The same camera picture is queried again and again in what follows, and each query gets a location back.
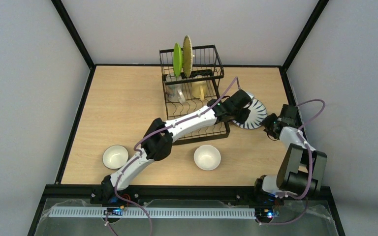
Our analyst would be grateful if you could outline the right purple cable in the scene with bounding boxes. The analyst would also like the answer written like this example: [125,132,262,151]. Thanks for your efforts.
[257,99,327,226]

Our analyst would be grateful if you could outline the right circuit board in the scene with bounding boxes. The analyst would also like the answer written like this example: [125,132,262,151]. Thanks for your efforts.
[255,208,280,219]

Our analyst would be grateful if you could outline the circuit board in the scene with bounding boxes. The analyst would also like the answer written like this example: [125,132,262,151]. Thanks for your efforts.
[103,206,127,218]
[255,208,280,219]

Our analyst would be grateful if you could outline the green plate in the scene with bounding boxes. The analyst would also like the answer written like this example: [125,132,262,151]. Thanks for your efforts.
[173,43,183,77]

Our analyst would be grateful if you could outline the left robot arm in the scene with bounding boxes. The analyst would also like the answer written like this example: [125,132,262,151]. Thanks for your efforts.
[92,89,254,203]

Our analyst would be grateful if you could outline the clear glass cup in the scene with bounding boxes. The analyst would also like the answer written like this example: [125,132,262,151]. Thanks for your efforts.
[165,74,186,104]

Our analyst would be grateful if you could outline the white ceramic bowl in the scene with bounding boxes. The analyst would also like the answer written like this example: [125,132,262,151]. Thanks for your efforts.
[193,145,221,171]

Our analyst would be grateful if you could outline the round bamboo tray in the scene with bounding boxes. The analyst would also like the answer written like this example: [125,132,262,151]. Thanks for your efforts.
[182,35,193,78]

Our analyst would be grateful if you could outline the white bowl dark rim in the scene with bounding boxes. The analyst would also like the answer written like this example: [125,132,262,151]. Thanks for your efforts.
[102,145,129,170]

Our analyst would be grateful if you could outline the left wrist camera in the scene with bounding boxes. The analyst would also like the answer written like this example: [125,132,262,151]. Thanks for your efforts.
[246,92,255,100]

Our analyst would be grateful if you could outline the purple cable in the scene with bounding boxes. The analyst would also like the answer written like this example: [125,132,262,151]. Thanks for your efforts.
[257,99,327,226]
[104,77,242,236]

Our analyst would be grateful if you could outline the yellow mug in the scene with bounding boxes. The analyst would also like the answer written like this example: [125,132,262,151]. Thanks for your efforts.
[191,81,208,101]

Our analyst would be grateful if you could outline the black wire dish rack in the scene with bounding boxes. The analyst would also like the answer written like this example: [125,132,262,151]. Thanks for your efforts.
[158,45,231,146]

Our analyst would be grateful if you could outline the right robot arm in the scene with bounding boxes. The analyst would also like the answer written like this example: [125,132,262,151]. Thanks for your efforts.
[254,104,327,200]

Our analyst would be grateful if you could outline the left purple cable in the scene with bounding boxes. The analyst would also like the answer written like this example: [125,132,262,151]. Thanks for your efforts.
[104,77,242,236]

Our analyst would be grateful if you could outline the white slotted cable duct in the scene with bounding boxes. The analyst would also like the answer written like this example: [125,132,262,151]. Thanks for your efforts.
[48,206,255,219]

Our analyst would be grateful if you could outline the left circuit board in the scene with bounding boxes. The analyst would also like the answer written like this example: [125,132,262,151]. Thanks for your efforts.
[103,206,127,218]

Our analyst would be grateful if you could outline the blue striped white plate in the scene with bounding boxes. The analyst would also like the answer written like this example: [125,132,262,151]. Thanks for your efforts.
[232,98,267,130]

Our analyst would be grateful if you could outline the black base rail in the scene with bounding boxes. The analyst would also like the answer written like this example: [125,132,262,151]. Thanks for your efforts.
[44,184,331,206]

